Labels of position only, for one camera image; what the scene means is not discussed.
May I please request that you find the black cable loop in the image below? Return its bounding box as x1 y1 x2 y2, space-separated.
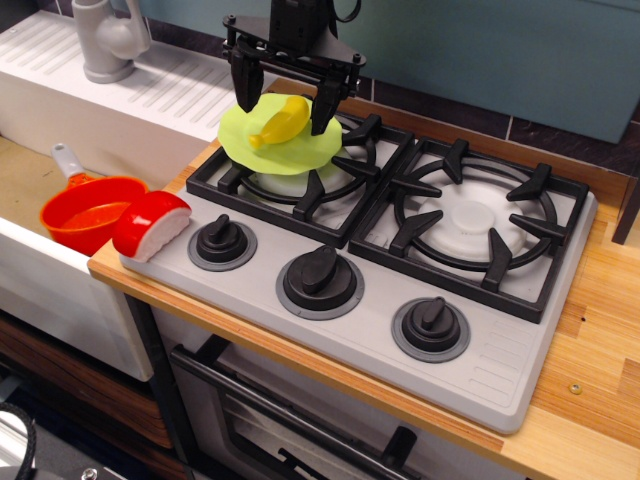
329 0 363 24

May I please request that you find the black middle stove knob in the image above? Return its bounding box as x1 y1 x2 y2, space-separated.
276 246 365 321

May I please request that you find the black stove knob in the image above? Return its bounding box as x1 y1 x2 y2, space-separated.
188 214 258 272
391 297 471 364
276 246 365 321

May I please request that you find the yellow toy banana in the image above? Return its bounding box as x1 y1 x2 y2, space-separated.
249 96 311 149

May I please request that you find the light green plastic plate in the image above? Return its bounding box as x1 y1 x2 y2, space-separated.
218 93 342 175

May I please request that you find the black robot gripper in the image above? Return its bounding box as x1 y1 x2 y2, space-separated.
223 1 366 136

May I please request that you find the black right burner grate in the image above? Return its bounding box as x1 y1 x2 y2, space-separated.
349 138 597 323

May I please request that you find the black left stove knob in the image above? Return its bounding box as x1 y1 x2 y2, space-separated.
188 214 258 272

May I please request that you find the white toy sink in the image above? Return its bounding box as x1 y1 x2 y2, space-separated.
0 10 281 384

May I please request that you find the black burner grate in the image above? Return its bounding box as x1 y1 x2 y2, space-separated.
186 114 415 248
349 138 597 323

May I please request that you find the grey toy stove top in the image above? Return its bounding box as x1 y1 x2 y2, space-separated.
119 110 599 435

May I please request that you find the black oven door handle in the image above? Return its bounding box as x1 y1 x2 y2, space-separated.
169 336 416 479

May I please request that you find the orange toy pot grey handle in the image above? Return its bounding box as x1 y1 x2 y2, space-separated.
40 143 148 256

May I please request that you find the black right stove knob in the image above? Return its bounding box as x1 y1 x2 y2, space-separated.
391 297 471 364

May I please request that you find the grey toy faucet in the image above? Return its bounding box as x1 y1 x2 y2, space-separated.
72 0 151 84

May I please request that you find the red white toy sushi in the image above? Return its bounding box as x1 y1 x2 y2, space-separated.
112 191 192 262

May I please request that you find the black left burner grate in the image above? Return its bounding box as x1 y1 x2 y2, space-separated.
186 114 415 248

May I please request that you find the toy oven door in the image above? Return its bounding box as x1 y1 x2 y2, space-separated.
152 308 520 479

